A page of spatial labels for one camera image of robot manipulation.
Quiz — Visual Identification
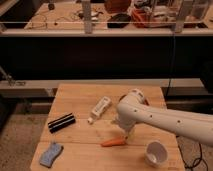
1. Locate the white tube bottle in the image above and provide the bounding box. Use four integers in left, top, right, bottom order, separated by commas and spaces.
87, 96, 111, 124

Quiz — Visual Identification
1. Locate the black cable on floor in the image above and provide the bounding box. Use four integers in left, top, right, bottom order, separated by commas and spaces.
178, 135, 211, 171

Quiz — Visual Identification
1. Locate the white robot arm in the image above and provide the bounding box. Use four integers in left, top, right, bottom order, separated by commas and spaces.
115, 89, 213, 147

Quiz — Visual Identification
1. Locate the black rectangular box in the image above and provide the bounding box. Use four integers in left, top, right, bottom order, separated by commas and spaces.
48, 113, 76, 133

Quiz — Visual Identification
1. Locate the black bowl on shelf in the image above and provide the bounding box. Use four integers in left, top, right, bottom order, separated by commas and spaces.
107, 13, 131, 28

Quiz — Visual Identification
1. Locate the red container on shelf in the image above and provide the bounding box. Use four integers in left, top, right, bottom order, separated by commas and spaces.
131, 9, 150, 28

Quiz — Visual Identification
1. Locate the white ceramic cup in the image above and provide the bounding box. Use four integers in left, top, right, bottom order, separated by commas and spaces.
145, 141, 168, 168

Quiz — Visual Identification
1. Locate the blue sponge cloth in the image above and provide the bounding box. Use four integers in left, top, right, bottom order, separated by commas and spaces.
39, 142, 63, 168

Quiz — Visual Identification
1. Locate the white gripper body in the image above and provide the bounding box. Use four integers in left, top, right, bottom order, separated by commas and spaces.
112, 119, 135, 140

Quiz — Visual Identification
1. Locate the brown round pot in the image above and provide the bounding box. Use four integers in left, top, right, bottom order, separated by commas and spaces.
104, 0, 131, 13

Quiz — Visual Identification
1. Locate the orange plate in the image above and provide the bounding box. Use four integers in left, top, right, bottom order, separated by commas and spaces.
119, 94, 127, 102

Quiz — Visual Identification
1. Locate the grey metal post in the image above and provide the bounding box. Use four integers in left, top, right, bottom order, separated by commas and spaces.
82, 0, 92, 34

